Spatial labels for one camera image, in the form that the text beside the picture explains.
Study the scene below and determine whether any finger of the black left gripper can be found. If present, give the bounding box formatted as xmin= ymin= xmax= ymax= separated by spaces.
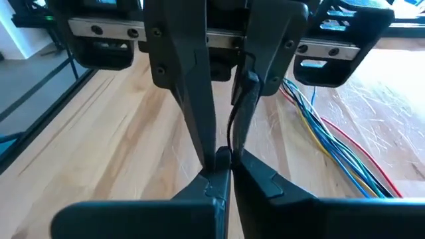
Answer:
xmin=231 ymin=0 xmax=310 ymax=157
xmin=143 ymin=0 xmax=218 ymax=171

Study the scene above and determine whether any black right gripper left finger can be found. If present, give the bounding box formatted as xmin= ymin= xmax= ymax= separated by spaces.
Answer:
xmin=49 ymin=145 xmax=232 ymax=239

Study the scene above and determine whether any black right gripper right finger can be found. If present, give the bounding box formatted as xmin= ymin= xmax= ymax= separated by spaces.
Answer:
xmin=232 ymin=148 xmax=425 ymax=239

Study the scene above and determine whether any blue wire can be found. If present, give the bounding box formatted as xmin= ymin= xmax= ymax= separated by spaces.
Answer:
xmin=285 ymin=82 xmax=371 ymax=199
xmin=310 ymin=86 xmax=366 ymax=187

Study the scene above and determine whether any green wire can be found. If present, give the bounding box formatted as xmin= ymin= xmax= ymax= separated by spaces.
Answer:
xmin=284 ymin=78 xmax=386 ymax=199

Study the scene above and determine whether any black wire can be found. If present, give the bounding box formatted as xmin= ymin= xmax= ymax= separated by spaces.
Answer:
xmin=282 ymin=81 xmax=396 ymax=199

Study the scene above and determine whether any yellow wire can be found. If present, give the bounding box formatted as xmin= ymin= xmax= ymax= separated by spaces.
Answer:
xmin=294 ymin=102 xmax=379 ymax=199

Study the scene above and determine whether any black aluminium table frame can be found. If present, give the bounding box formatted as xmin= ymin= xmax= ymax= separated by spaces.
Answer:
xmin=0 ymin=0 xmax=99 ymax=176

